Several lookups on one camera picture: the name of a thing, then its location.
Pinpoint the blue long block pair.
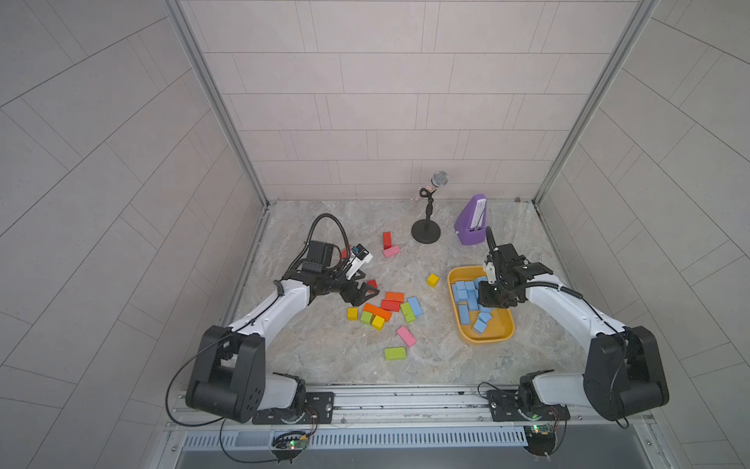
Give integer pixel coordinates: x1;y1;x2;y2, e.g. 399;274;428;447
407;297;423;317
475;277;489;308

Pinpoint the yellow plastic tray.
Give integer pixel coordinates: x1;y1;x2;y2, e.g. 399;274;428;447
447;266;515;345

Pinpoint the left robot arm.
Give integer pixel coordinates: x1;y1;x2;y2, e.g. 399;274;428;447
185;240;379;423

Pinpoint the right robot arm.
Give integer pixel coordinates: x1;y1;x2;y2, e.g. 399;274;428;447
479;236;670;421

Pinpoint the orange long block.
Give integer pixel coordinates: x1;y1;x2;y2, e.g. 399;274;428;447
363;303;393;322

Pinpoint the yellow cube front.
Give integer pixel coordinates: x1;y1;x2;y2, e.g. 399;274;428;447
371;316;386;330

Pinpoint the orange short block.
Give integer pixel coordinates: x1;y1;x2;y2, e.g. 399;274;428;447
385;292;405;303

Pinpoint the red long block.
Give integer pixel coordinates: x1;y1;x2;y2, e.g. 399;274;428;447
381;300;402;312

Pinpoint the pink block near back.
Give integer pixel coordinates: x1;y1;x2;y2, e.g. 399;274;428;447
383;245;400;258

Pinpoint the green long block centre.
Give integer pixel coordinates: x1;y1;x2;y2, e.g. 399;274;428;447
400;302;416;324

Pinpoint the green long block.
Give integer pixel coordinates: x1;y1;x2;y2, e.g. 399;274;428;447
400;302;416;324
384;347;407;362

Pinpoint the red block near back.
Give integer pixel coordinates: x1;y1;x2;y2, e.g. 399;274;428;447
382;232;393;250

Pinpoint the pink long block front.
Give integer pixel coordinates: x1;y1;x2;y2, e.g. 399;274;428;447
396;326;417;348

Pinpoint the purple metronome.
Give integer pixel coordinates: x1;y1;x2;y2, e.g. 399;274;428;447
454;193;488;246

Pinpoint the green long block front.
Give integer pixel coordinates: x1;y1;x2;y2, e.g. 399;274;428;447
384;347;407;362

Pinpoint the black microphone stand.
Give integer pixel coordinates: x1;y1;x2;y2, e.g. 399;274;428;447
411;170;449;244

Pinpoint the left circuit board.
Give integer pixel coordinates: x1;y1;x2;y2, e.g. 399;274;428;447
271;431;310;453

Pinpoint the circuit board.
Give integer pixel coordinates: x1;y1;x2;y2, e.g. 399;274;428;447
271;431;310;453
523;423;558;457

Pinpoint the right circuit board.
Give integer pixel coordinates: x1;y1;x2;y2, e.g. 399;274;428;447
523;423;558;457

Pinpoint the left black cable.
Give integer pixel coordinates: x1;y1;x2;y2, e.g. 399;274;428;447
289;212;353;274

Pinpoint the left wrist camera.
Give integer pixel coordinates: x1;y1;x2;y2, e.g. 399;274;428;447
345;244;373;279

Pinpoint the aluminium mounting rail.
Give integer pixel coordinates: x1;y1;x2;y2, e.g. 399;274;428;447
169;383;654;432

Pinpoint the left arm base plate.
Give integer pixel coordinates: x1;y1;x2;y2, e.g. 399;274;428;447
251;392;335;425

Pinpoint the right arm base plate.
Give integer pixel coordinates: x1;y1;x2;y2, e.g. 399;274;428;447
482;389;570;425

